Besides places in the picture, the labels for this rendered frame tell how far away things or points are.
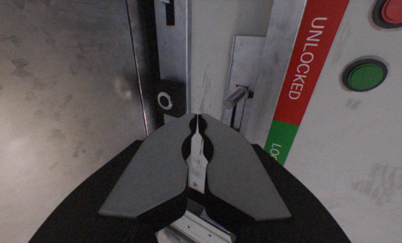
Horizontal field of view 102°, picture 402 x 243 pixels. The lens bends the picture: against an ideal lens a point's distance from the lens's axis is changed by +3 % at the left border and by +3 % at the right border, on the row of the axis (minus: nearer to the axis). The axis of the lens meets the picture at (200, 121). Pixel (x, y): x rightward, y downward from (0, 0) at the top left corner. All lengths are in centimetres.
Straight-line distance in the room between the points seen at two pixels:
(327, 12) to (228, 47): 11
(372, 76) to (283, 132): 11
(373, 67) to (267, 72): 10
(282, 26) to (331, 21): 6
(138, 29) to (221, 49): 14
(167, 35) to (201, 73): 8
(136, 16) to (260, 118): 23
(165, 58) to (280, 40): 18
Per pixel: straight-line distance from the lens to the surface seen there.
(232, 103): 21
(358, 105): 26
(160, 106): 31
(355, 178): 31
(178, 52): 28
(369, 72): 24
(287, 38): 20
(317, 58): 24
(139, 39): 31
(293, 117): 26
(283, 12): 20
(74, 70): 25
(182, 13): 27
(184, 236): 55
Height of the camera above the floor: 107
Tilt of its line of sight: 24 degrees down
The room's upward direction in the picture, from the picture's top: 108 degrees clockwise
